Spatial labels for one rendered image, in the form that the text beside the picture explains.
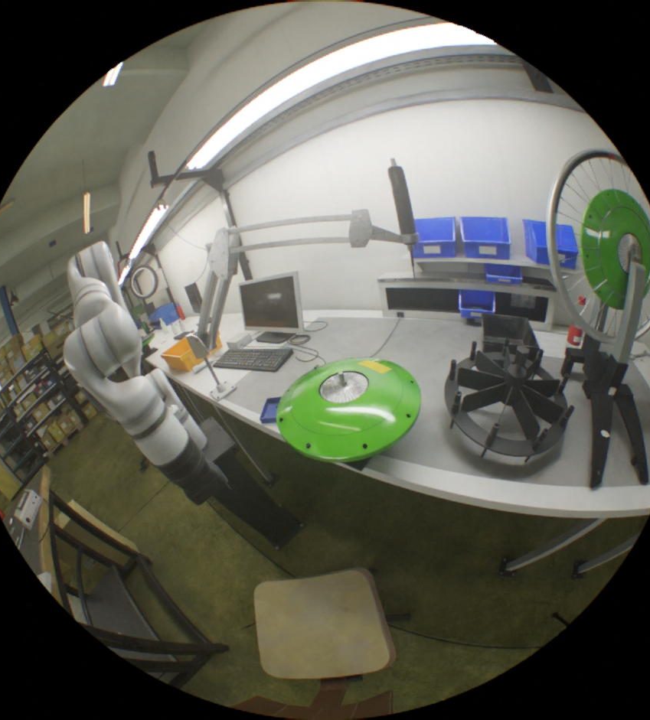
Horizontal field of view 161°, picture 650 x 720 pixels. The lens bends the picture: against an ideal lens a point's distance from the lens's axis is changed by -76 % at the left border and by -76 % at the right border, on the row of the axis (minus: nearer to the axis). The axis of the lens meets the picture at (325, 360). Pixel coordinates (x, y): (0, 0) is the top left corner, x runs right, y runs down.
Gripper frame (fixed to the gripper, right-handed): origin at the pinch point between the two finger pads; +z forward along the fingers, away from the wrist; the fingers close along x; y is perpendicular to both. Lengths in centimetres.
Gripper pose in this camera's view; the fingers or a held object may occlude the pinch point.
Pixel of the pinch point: (221, 496)
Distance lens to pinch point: 50.4
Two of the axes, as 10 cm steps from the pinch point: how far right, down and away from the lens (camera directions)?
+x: 6.6, -5.1, 5.6
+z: 2.3, 8.4, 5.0
